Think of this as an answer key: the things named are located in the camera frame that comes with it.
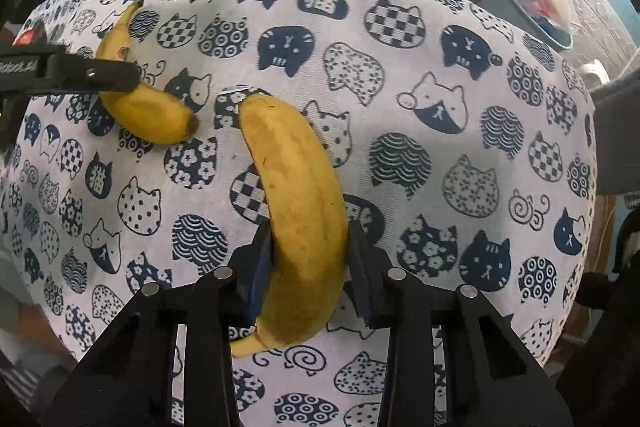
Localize yellow banana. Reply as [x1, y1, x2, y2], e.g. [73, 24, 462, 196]
[231, 94, 348, 359]
[96, 0, 200, 145]

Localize cat pattern tablecloth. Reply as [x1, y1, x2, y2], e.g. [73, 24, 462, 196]
[1, 0, 597, 426]

